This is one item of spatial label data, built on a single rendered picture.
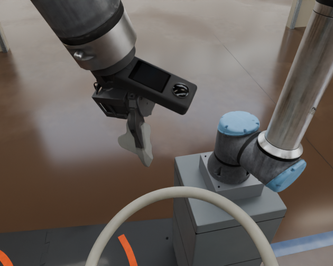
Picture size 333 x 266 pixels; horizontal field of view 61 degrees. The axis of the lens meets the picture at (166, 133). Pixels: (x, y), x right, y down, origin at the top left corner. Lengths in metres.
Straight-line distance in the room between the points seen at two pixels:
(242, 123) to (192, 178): 0.39
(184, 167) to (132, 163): 1.25
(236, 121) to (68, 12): 0.85
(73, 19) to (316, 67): 0.66
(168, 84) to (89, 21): 0.14
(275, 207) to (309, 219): 1.15
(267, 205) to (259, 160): 0.34
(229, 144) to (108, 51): 0.79
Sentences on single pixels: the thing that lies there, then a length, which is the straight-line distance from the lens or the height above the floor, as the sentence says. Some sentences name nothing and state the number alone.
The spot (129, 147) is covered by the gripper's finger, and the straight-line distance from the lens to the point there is 0.49.
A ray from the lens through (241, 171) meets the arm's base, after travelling 1.20.
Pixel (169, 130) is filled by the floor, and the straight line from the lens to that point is 2.90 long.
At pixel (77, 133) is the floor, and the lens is 3.00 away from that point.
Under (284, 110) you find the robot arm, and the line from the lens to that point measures 0.91.
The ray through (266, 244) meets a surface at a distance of 0.71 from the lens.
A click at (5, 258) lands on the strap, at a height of 0.02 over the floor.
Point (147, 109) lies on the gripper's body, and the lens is 0.44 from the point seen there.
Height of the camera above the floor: 1.86
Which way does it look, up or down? 40 degrees down
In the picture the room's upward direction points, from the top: straight up
